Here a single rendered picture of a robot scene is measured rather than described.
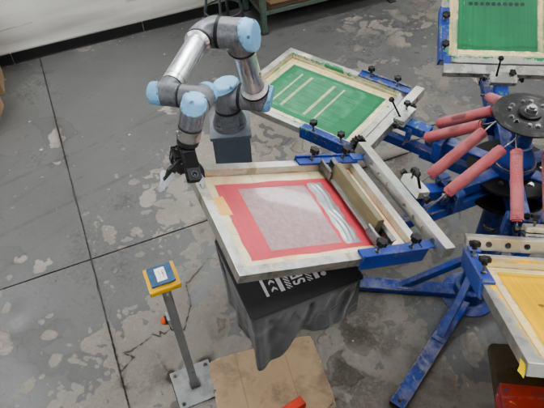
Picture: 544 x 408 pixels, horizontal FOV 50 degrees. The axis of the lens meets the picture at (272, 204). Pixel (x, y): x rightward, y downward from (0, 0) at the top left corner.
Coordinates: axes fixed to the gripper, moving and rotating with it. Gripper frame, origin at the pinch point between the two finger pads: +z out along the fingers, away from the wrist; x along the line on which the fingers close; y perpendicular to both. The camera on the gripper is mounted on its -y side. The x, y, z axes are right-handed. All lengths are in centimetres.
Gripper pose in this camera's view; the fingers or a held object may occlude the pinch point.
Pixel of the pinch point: (181, 192)
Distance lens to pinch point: 194.0
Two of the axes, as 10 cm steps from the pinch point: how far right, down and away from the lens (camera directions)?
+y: -3.8, -6.6, 6.5
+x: -9.0, 0.9, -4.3
